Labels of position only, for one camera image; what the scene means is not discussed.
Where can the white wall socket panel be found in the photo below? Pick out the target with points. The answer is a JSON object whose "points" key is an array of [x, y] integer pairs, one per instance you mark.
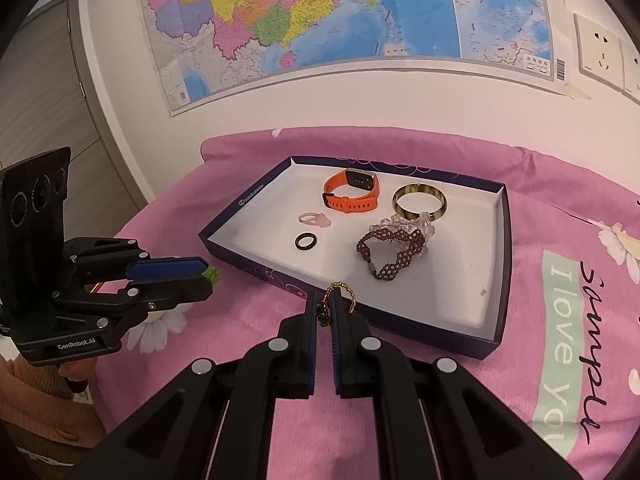
{"points": [[599, 53]]}

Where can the orange smart watch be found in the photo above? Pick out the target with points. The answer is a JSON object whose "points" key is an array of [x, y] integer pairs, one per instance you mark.
{"points": [[351, 191]]}

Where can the left hand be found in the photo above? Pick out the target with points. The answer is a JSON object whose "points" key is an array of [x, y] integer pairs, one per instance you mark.
{"points": [[77, 374]]}

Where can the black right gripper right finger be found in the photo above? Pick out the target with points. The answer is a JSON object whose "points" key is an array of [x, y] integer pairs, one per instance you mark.
{"points": [[434, 420]]}

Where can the colourful wall map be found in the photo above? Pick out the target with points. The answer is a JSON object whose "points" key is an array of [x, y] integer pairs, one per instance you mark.
{"points": [[207, 49]]}

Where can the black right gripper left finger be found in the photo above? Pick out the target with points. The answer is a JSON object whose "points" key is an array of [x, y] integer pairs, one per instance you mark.
{"points": [[213, 421]]}

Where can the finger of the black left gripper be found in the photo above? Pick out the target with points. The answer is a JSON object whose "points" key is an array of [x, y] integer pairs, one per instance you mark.
{"points": [[166, 269], [158, 294]]}

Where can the grey wardrobe door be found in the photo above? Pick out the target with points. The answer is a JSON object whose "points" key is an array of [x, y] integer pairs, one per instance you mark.
{"points": [[49, 100]]}

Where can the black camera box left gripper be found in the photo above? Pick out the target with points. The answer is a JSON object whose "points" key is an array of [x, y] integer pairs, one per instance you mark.
{"points": [[32, 232]]}

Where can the navy shallow cardboard box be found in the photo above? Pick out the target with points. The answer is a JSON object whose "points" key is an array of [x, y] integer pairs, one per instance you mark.
{"points": [[454, 296]]}

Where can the pink floral bed sheet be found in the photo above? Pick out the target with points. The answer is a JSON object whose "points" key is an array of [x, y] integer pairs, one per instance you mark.
{"points": [[569, 358]]}

